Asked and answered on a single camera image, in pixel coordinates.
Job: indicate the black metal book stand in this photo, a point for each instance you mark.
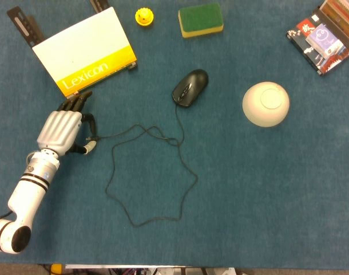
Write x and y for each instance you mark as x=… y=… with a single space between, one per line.
x=24 y=25

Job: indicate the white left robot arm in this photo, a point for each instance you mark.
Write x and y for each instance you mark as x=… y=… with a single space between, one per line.
x=28 y=189

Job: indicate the black patterned book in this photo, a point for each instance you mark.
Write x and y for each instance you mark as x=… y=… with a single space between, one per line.
x=332 y=61

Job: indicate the yellow rubber duck toy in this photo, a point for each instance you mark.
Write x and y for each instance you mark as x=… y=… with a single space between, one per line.
x=144 y=17

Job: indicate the white and yellow Lexicon book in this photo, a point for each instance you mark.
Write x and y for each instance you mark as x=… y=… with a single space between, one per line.
x=83 y=43

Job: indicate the small blue and white box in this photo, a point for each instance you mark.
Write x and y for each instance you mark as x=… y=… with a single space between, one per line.
x=323 y=40

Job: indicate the white upturned bowl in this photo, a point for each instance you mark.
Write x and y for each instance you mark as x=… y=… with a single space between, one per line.
x=263 y=111

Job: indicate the silver and black left hand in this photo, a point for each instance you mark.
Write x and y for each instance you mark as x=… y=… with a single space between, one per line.
x=58 y=129

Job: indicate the blue table cloth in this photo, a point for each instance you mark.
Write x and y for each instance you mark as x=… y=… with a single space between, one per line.
x=249 y=186

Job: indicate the black computer mouse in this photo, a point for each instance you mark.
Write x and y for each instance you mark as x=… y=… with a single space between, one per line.
x=190 y=86

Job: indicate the green and yellow sponge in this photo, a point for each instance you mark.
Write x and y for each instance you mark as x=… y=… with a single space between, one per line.
x=200 y=17

